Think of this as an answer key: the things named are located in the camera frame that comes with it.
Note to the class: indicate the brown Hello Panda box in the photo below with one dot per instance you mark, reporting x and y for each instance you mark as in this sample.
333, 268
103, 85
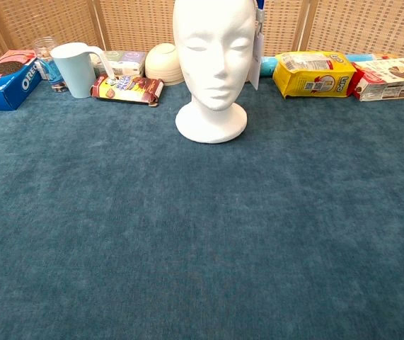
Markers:
131, 88

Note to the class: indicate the beige bowl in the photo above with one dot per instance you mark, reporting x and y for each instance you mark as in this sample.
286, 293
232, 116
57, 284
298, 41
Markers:
161, 63

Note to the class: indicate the white foam mannequin head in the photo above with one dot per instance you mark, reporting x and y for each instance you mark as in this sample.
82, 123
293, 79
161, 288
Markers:
216, 53

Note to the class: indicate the blue table cloth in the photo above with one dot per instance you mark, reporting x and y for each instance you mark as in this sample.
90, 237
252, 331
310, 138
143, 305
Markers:
81, 212

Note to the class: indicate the pastel smiley multipack box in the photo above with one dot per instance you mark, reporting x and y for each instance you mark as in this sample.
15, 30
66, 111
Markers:
127, 62

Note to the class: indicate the yellow Lipo snack bag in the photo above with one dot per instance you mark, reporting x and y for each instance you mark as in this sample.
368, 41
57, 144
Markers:
311, 74

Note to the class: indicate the light blue plastic pitcher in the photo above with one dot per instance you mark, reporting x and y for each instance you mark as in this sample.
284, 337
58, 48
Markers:
74, 71

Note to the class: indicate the red white pie box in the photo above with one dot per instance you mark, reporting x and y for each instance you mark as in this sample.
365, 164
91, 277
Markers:
389, 85

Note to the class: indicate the blue Oreo cookie box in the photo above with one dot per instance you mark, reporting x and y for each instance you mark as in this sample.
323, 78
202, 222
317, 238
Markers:
3, 88

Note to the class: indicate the small cup yellow red lid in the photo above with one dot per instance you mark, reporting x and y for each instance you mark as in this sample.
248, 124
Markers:
385, 56

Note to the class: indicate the woven rattan folding screen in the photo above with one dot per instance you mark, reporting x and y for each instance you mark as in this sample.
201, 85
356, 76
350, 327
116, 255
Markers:
364, 25

